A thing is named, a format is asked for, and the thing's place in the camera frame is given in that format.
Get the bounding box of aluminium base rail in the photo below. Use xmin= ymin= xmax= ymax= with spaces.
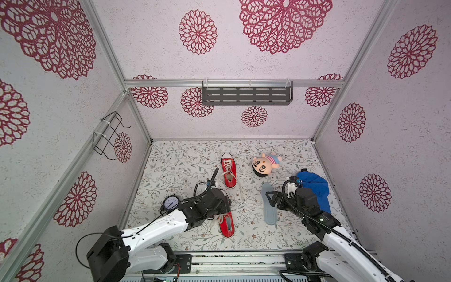
xmin=141 ymin=252 xmax=299 ymax=274

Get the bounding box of blue cap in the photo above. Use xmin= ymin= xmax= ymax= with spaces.
xmin=296 ymin=169 xmax=331 ymax=213

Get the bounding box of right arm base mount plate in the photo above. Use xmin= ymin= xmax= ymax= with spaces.
xmin=284 ymin=253 xmax=318 ymax=272

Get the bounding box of round pressure gauge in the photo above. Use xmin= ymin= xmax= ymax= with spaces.
xmin=160 ymin=195 xmax=180 ymax=214

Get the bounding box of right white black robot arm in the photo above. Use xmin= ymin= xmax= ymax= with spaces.
xmin=265 ymin=176 xmax=403 ymax=282

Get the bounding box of black wire wall rack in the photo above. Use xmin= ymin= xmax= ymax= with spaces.
xmin=91 ymin=111 xmax=130 ymax=161

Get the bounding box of light blue insole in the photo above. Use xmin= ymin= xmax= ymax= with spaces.
xmin=261 ymin=183 xmax=278 ymax=226

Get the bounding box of cartoon boy plush doll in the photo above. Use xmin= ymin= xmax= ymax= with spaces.
xmin=251 ymin=152 xmax=282 ymax=177

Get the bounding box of grey metal wall shelf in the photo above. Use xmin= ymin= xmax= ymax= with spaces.
xmin=201 ymin=81 xmax=294 ymax=106

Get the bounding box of red canvas sneaker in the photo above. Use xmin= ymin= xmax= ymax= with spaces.
xmin=221 ymin=153 xmax=237 ymax=188
xmin=217 ymin=189 xmax=235 ymax=238

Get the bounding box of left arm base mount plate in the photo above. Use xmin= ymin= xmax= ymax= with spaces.
xmin=169 ymin=254 xmax=193 ymax=274

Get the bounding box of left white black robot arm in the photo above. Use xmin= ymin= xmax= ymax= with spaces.
xmin=86 ymin=177 xmax=231 ymax=282

